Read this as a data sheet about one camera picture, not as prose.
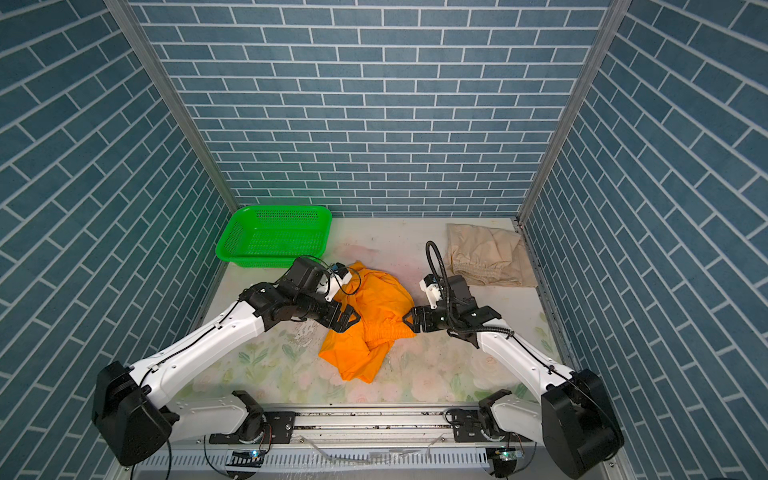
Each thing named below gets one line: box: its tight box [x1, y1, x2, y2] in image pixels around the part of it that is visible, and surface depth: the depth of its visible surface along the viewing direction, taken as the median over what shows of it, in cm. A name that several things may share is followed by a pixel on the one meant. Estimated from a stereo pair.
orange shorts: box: [318, 261, 416, 383], surface depth 88 cm
